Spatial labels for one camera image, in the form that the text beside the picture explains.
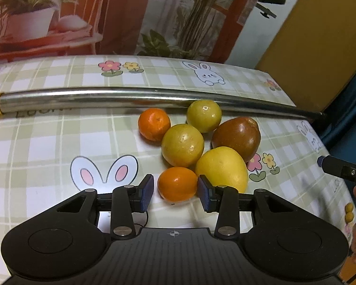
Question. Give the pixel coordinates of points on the printed room backdrop cloth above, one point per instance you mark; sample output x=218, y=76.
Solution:
x=204, y=30

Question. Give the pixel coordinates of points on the checkered bunny tablecloth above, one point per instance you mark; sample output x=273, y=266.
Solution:
x=47, y=156

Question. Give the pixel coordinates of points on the dark red apple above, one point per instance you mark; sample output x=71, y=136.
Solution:
x=241, y=134

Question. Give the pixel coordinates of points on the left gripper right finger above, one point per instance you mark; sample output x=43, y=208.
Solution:
x=228, y=202

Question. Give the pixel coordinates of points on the yellow lemon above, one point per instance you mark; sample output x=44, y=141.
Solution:
x=223, y=166

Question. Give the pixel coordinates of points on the green yellow plum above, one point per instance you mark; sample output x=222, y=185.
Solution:
x=204, y=115
x=182, y=145

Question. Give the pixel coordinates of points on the orange tangerine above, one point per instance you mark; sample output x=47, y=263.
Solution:
x=177, y=184
x=153, y=123

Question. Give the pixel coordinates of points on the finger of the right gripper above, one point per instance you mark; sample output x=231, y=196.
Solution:
x=337, y=167

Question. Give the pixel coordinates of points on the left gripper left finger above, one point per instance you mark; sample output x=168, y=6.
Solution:
x=122, y=203

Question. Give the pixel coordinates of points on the wooden door panel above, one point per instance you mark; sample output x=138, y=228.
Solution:
x=313, y=56

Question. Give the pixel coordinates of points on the telescopic metal pole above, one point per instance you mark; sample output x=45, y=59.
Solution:
x=128, y=97

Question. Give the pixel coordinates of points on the exercise bike seat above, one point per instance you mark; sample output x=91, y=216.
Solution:
x=265, y=12

